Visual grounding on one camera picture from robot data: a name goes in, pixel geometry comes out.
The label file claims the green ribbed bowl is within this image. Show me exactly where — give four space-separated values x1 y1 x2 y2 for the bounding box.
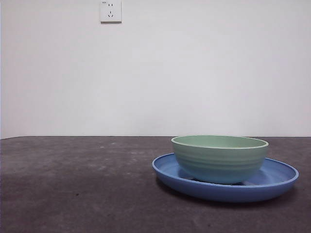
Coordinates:
171 134 270 184

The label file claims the blue round plate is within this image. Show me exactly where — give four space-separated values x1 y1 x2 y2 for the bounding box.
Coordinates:
152 152 299 203

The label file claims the white wall socket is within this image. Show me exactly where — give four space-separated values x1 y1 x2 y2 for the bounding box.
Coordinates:
100 0 122 24

